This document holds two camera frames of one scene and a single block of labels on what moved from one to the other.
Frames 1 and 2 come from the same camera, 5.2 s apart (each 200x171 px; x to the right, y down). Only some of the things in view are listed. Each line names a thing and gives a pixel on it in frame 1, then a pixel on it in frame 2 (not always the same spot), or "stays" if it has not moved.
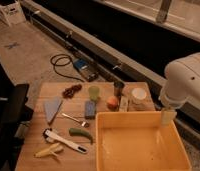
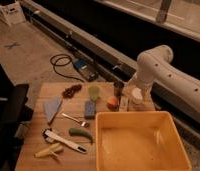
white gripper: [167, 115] → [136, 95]
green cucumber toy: [81, 132] stays
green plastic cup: [94, 93] stays
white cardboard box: [12, 13] stays
